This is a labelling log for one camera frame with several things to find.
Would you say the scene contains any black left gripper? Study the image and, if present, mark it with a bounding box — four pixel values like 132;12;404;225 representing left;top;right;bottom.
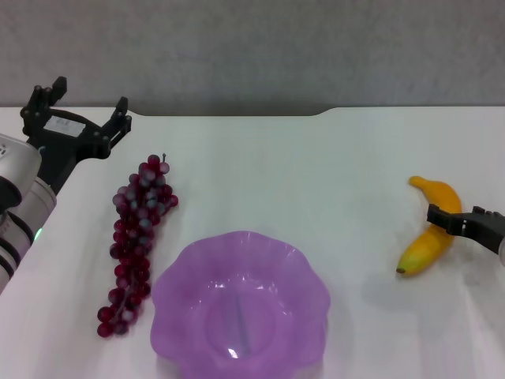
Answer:
20;77;133;194

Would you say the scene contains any yellow banana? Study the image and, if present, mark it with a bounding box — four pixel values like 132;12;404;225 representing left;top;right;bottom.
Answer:
396;175;463;279

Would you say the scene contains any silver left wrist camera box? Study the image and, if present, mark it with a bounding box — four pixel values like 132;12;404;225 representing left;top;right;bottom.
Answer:
0;133;43;214

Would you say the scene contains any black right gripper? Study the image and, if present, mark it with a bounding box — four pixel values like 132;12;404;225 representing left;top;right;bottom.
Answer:
426;203;505;253

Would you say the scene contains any dark red grape bunch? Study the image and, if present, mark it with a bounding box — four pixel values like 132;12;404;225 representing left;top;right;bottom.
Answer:
97;152;179;339

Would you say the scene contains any purple translucent wavy bowl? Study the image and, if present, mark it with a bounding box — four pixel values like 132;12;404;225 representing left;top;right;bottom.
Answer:
150;231;331;379

